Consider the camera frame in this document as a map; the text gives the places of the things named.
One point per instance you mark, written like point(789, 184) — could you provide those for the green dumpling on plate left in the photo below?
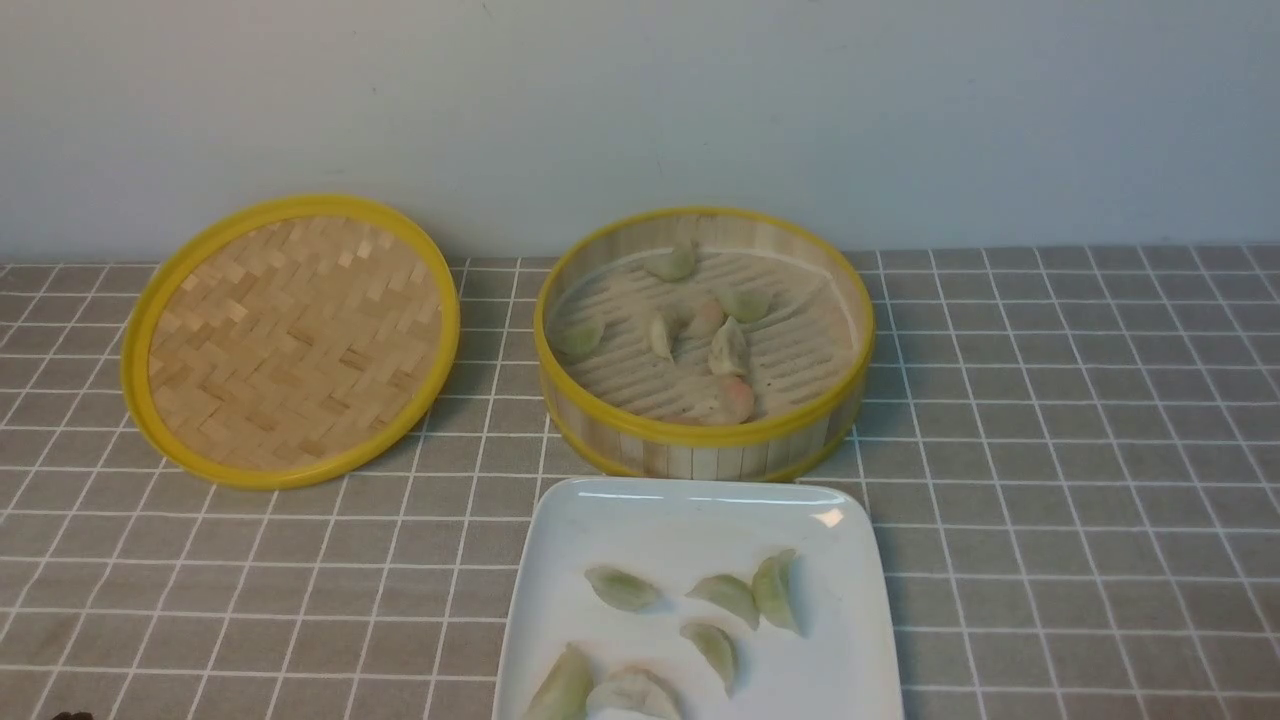
point(622, 590)

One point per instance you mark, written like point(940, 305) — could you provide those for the green dumpling on plate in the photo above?
point(622, 590)
point(718, 649)
point(771, 587)
point(730, 594)

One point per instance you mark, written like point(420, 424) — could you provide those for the green dumpling on plate middle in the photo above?
point(730, 594)

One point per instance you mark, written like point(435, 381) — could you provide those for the green dumpling on plate right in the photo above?
point(771, 587)

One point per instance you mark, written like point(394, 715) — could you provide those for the green dumpling on plate centre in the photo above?
point(718, 649)

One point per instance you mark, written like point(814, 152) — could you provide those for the white dumpling at plate bottom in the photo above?
point(636, 690)

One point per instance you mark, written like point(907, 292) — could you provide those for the green dumpling at plate bottom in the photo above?
point(564, 692)

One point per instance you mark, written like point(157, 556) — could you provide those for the white dumpling in basket centre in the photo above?
point(659, 337)

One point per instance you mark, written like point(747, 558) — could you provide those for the green dumpling at basket left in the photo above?
point(577, 341)

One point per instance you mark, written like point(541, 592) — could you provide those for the green dumpling at basket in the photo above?
point(673, 265)
point(577, 341)

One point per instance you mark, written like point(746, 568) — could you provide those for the yellow rimmed bamboo steamer basket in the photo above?
point(624, 410)

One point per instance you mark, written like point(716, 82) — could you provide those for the pink dumpling in basket centre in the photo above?
point(704, 319)

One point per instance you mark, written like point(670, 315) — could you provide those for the pink dumpling at basket front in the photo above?
point(733, 403)

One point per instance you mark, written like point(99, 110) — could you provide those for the green dumpling at basket back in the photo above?
point(673, 265)

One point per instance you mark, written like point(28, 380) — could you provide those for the green dumpling in basket right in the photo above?
point(745, 306)

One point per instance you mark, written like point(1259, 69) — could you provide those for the yellow rimmed bamboo steamer lid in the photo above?
point(291, 342)

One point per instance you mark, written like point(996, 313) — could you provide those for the grey checked tablecloth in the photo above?
point(1069, 456)

